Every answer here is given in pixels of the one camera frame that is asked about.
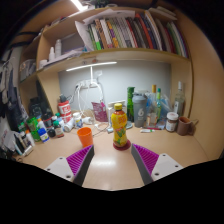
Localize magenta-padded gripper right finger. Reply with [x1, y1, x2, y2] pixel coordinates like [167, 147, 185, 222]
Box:
[130, 143, 185, 186]

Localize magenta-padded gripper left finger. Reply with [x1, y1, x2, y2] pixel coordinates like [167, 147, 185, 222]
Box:
[44, 144, 95, 187]

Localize yellow drink bottle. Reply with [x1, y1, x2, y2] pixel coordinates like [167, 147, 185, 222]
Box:
[110, 102, 129, 149]

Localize orange plastic cup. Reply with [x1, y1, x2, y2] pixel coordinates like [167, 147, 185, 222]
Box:
[76, 126, 95, 149]

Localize brown bottle with green cap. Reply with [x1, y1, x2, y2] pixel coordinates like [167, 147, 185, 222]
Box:
[52, 119, 65, 139]

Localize white tube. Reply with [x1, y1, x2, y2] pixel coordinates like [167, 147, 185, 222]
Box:
[139, 128, 156, 134]

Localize white bottle with blue cap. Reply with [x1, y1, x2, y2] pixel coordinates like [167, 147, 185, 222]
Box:
[37, 127, 50, 144]

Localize white cup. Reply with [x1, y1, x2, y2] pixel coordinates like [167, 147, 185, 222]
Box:
[63, 117, 76, 133]

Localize brown jar with white lid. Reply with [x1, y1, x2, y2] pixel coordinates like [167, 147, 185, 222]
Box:
[165, 111, 180, 133]

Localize brown mug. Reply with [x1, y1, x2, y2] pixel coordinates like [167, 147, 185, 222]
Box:
[176, 115, 195, 136]

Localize white bottle with blue label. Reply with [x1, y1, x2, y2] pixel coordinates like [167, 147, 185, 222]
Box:
[72, 111, 84, 129]

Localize clear bottle with gold cap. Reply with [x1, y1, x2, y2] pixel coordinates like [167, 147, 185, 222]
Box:
[146, 84, 159, 128]

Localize green plastic canister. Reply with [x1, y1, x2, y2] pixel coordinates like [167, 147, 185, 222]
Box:
[26, 116, 41, 142]

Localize red and white canister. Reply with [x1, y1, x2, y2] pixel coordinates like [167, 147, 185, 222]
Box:
[57, 99, 73, 124]

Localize grey shaker bottle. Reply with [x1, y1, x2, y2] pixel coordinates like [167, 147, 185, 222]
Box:
[131, 92, 148, 129]

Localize slim green bottle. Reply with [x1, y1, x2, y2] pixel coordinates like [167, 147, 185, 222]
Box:
[155, 87, 163, 121]

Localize clear blue plastic bag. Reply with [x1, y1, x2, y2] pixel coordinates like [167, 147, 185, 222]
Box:
[146, 93, 175, 129]

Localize magenta pouch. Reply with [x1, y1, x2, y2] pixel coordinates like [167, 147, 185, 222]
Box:
[91, 101, 109, 123]

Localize black appliance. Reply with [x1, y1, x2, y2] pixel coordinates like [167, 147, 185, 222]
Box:
[29, 96, 44, 118]

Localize clear glass bottle white cap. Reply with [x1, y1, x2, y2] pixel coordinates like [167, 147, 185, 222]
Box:
[173, 80, 186, 118]

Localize green glass bottle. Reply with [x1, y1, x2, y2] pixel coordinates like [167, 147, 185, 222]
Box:
[126, 86, 136, 123]

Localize dark hanging clothes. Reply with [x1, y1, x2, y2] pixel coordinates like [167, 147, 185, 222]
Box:
[0, 49, 29, 133]

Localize white power strip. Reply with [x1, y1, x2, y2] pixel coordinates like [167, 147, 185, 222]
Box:
[75, 79, 101, 90]

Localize white LED light bar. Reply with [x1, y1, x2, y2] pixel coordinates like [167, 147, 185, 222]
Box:
[65, 61, 118, 72]

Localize ceiling tube light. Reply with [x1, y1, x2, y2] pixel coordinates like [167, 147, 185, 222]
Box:
[70, 0, 85, 12]

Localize white cable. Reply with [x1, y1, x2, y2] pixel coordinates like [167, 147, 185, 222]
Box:
[68, 66, 109, 133]

